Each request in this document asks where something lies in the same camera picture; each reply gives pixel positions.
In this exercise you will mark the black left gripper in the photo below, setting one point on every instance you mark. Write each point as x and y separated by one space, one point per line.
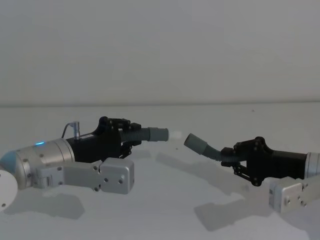
95 147

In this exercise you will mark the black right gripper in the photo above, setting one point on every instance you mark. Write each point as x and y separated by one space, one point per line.
277 163

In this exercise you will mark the small white plastic piece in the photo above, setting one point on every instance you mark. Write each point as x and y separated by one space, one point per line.
175 135

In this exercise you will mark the white table cloth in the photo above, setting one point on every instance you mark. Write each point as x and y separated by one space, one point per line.
160 200

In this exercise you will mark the white curtain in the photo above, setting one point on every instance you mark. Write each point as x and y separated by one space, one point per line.
160 50

